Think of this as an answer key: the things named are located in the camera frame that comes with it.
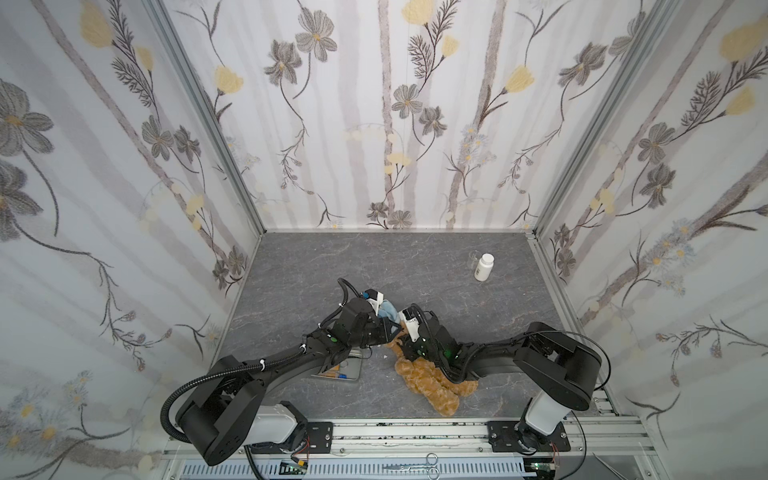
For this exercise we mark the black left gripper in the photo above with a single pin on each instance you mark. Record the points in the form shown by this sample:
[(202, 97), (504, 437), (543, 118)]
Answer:
[(372, 321)]

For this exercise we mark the light blue fleece hoodie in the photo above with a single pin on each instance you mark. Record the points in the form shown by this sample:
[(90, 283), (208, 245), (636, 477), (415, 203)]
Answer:
[(388, 311)]

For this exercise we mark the brown teddy bear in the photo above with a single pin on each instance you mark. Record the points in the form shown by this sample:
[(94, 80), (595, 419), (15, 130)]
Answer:
[(423, 378)]

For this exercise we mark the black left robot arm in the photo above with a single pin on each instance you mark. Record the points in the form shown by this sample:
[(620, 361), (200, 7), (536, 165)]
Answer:
[(217, 412)]

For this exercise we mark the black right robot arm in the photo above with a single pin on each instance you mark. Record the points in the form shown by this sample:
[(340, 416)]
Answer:
[(565, 370)]

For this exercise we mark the white plastic bottle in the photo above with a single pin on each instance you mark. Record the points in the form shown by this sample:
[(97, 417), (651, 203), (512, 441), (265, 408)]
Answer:
[(484, 267)]

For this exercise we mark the clear plastic cup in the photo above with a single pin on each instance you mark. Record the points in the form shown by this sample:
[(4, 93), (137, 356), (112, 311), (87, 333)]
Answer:
[(473, 259)]

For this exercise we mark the metal scissors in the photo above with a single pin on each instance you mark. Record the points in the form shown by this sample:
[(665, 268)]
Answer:
[(429, 467)]

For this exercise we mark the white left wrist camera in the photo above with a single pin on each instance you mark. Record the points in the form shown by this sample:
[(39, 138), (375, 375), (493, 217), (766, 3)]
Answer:
[(375, 298)]

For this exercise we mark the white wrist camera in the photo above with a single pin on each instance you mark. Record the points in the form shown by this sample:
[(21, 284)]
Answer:
[(375, 298), (409, 320)]

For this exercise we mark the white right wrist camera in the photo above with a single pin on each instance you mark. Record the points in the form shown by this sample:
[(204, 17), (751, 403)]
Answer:
[(409, 320)]

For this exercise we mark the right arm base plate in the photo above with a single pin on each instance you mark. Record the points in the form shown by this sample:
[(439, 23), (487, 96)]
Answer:
[(508, 436)]

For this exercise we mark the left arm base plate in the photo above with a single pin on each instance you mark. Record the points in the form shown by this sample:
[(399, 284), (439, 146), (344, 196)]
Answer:
[(312, 438)]

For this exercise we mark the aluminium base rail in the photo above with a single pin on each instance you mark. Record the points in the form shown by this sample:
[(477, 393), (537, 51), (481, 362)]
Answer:
[(603, 447)]

